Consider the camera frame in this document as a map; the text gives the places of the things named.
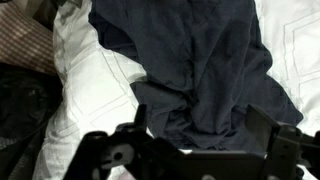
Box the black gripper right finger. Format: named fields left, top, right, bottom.
left=245, top=105, right=280, bottom=157

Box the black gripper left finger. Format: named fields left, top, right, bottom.
left=134, top=104, right=147, bottom=130

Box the dark navy hoodie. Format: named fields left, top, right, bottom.
left=89, top=0, right=303, bottom=152

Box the black mesh laundry bag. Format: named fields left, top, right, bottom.
left=0, top=63, right=62, bottom=180

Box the white duvet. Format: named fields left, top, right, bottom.
left=32, top=0, right=320, bottom=180

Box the striped beige rug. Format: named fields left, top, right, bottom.
left=0, top=2, right=56, bottom=75

